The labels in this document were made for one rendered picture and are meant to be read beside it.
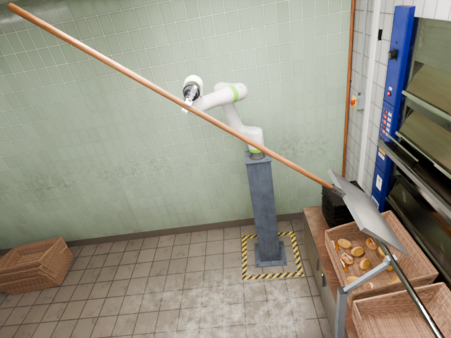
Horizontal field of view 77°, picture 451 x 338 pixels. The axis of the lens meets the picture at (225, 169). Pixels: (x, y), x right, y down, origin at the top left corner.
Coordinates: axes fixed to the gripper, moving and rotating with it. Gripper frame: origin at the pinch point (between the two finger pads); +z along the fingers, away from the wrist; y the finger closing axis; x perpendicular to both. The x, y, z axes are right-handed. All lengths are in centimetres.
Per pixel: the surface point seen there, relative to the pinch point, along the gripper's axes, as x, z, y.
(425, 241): -156, 13, -4
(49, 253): 45, -77, 250
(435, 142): -120, -2, -49
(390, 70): -101, -50, -67
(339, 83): -114, -122, -42
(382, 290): -148, 27, 31
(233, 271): -124, -57, 152
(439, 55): -93, -14, -80
